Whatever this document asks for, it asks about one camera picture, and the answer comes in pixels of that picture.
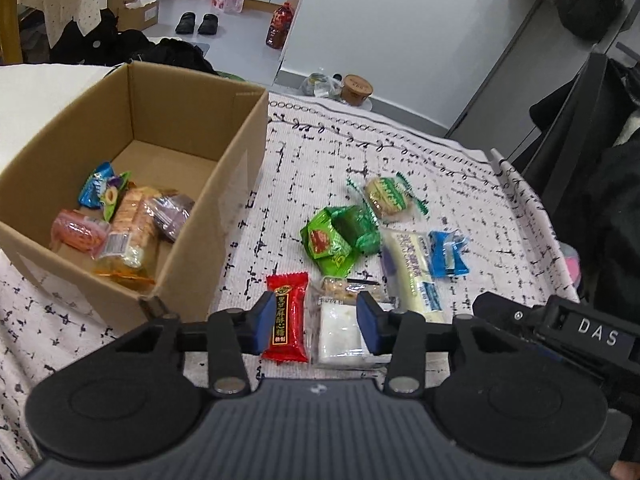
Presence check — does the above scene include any long white cake pack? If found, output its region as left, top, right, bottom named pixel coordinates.
left=381, top=229, right=446, bottom=323

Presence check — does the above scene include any red candy bar wrapper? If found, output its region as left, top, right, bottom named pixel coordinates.
left=262, top=272, right=309, bottom=363

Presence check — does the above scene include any light green snack packet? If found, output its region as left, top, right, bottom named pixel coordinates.
left=299, top=208, right=359, bottom=278

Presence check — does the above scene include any clear white cracker pack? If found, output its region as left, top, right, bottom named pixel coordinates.
left=309, top=276, right=398, bottom=370

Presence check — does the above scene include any blue white snack packet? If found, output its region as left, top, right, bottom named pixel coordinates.
left=428, top=231, right=470, bottom=278

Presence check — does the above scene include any white patterned bed cloth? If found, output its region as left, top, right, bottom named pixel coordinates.
left=1, top=95, right=577, bottom=479

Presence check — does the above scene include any dark green snack packet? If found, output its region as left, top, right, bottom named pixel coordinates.
left=329, top=205, right=381, bottom=256

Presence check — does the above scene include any orange biscuit pack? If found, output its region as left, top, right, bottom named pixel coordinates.
left=94, top=186, right=160, bottom=292

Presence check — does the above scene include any round cake green wrapper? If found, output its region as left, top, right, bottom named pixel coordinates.
left=346, top=172, right=428, bottom=223

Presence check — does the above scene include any purple snack packet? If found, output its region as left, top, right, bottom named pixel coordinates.
left=148, top=193, right=194, bottom=243

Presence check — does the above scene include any brown cardboard box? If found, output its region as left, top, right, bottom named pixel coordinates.
left=1, top=62, right=268, bottom=332

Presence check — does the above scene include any black chair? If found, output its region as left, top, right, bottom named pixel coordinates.
left=513, top=53, right=639, bottom=219

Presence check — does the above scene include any pink snack packet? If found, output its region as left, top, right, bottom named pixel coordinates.
left=50, top=209, right=111, bottom=257

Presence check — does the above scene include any blue candy packet in box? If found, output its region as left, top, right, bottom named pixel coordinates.
left=78, top=162, right=130, bottom=222

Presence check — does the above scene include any brown lidded jar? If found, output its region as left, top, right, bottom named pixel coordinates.
left=341, top=74, right=373, bottom=106

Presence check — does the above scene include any clear plastic bag on floor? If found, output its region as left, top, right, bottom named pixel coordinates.
left=299, top=73, right=342, bottom=100

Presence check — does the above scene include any right black shoe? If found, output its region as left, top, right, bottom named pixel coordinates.
left=198, top=13, right=218, bottom=36

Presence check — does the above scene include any black shoe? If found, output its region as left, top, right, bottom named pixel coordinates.
left=175, top=12, right=196, bottom=36
left=198, top=13, right=218, bottom=36

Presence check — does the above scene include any left black shoe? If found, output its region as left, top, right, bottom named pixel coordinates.
left=175, top=12, right=196, bottom=36

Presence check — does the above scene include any red drink bottle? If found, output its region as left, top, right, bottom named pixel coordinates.
left=266, top=2, right=294, bottom=50

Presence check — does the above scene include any small cardboard box on floor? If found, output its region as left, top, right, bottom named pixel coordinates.
left=117, top=0, right=158, bottom=32

